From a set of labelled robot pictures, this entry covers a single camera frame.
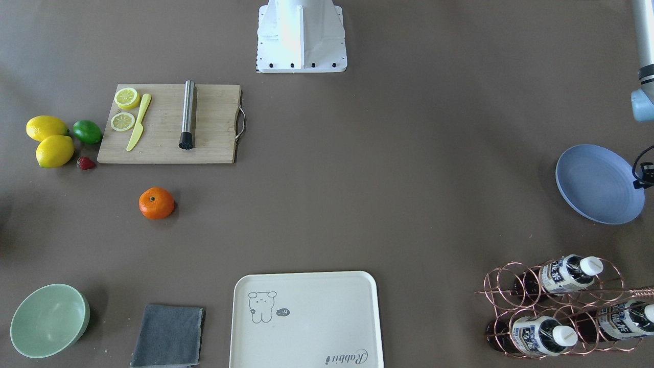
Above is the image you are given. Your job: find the dark tea bottle back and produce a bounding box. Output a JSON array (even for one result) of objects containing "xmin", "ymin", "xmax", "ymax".
[{"xmin": 571, "ymin": 299, "xmax": 653, "ymax": 344}]

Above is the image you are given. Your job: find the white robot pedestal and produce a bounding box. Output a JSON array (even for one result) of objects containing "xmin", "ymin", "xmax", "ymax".
[{"xmin": 255, "ymin": 1, "xmax": 348, "ymax": 73}]

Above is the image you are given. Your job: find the red strawberry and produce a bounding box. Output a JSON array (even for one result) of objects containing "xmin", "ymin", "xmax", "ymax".
[{"xmin": 76, "ymin": 156, "xmax": 97, "ymax": 170}]

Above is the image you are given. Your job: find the steel muddler black tip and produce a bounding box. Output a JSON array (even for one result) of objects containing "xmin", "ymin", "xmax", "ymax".
[{"xmin": 178, "ymin": 80, "xmax": 197, "ymax": 150}]

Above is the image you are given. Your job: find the wooden cutting board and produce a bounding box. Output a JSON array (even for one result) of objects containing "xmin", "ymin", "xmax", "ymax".
[{"xmin": 97, "ymin": 84, "xmax": 243, "ymax": 165}]

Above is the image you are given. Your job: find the dark tea bottle front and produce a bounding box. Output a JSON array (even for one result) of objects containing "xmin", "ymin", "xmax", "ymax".
[{"xmin": 484, "ymin": 311, "xmax": 578, "ymax": 359}]

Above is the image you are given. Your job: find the lemon slice far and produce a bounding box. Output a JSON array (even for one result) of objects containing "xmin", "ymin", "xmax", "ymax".
[{"xmin": 110, "ymin": 112, "xmax": 136, "ymax": 132}]

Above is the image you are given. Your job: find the dark tea bottle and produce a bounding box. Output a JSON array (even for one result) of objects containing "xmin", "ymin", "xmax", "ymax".
[
  {"xmin": 512, "ymin": 254, "xmax": 604, "ymax": 302},
  {"xmin": 484, "ymin": 311, "xmax": 578, "ymax": 359},
  {"xmin": 571, "ymin": 299, "xmax": 653, "ymax": 344}
]

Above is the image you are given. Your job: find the yellow plastic knife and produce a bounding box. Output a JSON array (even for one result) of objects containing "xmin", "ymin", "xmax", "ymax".
[{"xmin": 126, "ymin": 93, "xmax": 152, "ymax": 152}]

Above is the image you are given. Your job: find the lemon slice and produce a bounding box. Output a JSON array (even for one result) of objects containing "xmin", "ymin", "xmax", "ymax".
[
  {"xmin": 110, "ymin": 112, "xmax": 136, "ymax": 132},
  {"xmin": 113, "ymin": 87, "xmax": 141, "ymax": 111}
]

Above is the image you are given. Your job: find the green bowl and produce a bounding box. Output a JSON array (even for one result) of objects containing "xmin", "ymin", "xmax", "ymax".
[{"xmin": 10, "ymin": 284, "xmax": 90, "ymax": 359}]

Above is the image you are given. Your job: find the orange mandarin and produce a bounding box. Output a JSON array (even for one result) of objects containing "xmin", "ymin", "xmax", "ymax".
[{"xmin": 138, "ymin": 187, "xmax": 175, "ymax": 220}]

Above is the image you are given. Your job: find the copper wire bottle rack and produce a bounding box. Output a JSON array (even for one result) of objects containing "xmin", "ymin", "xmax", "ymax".
[{"xmin": 480, "ymin": 260, "xmax": 652, "ymax": 360}]

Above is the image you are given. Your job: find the lemon slice near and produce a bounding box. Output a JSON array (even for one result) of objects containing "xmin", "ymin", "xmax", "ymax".
[{"xmin": 113, "ymin": 87, "xmax": 141, "ymax": 111}]

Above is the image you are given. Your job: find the dark tea bottle middle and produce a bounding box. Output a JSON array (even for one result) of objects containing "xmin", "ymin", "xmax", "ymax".
[{"xmin": 512, "ymin": 254, "xmax": 604, "ymax": 302}]

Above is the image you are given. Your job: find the blue round plate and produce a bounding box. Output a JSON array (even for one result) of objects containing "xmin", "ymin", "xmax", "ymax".
[{"xmin": 554, "ymin": 144, "xmax": 645, "ymax": 224}]

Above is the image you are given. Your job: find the cream rabbit tray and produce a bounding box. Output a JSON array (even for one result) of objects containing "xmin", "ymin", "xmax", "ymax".
[{"xmin": 229, "ymin": 271, "xmax": 385, "ymax": 367}]

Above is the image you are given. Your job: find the grey folded cloth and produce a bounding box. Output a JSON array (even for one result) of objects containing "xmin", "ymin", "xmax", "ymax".
[{"xmin": 129, "ymin": 304, "xmax": 205, "ymax": 367}]

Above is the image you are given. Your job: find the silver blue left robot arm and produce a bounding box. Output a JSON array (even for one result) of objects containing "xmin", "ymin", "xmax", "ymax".
[{"xmin": 631, "ymin": 1, "xmax": 653, "ymax": 123}]

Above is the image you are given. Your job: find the green lime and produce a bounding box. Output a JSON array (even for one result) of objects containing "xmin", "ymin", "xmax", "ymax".
[{"xmin": 72, "ymin": 120, "xmax": 103, "ymax": 144}]

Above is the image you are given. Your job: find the yellow lemon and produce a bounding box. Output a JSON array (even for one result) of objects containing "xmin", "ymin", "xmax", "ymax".
[
  {"xmin": 35, "ymin": 135, "xmax": 75, "ymax": 168},
  {"xmin": 26, "ymin": 115, "xmax": 69, "ymax": 142}
]

